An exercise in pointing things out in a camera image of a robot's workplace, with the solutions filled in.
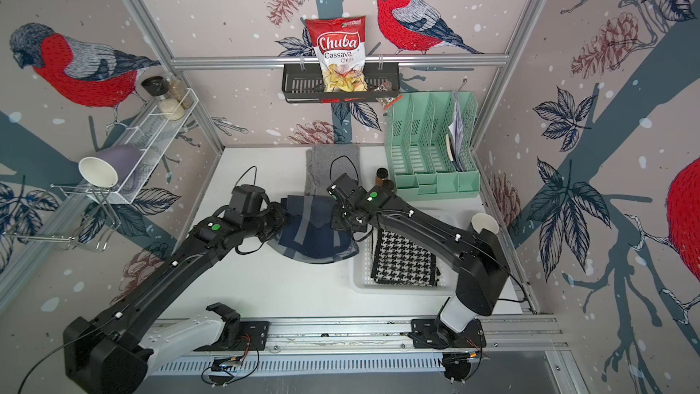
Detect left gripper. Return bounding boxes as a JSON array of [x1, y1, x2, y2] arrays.
[[243, 200, 295, 241]]

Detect navy plaid scarf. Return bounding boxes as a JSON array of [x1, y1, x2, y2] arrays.
[[267, 195, 359, 264]]

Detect black white houndstooth scarf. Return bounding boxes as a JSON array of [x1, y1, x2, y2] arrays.
[[370, 230, 439, 287]]

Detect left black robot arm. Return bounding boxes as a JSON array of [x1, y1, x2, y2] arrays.
[[63, 184, 292, 393]]

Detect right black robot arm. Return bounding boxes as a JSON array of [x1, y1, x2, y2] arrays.
[[327, 174, 510, 334]]

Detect white plastic basket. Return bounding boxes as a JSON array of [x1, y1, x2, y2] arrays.
[[350, 230, 458, 297]]

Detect grey folded scarf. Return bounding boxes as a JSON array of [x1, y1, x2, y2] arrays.
[[304, 144, 360, 196]]

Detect brown spice bottle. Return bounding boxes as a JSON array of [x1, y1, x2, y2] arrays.
[[376, 167, 389, 185]]

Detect green plastic file organizer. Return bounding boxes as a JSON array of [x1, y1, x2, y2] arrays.
[[385, 91, 481, 202]]

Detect papers in organizer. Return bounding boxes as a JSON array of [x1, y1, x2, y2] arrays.
[[446, 90, 465, 171]]

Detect dark green mug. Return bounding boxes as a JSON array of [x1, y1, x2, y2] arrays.
[[470, 213, 501, 235]]

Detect purple white cup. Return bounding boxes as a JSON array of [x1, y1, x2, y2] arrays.
[[78, 145, 143, 189]]

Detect red Chuba chips bag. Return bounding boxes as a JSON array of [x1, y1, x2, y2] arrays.
[[306, 16, 368, 93]]

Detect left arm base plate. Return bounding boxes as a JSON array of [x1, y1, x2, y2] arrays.
[[218, 321, 271, 352]]

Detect white wire wall shelf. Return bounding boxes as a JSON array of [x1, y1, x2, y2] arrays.
[[85, 89, 200, 204]]

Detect black wire wall shelf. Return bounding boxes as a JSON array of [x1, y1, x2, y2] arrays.
[[282, 62, 400, 103]]

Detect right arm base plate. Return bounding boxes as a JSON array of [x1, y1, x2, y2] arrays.
[[407, 318, 487, 350]]

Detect wire cup holder rack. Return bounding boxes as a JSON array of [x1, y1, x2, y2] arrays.
[[1, 184, 125, 253]]

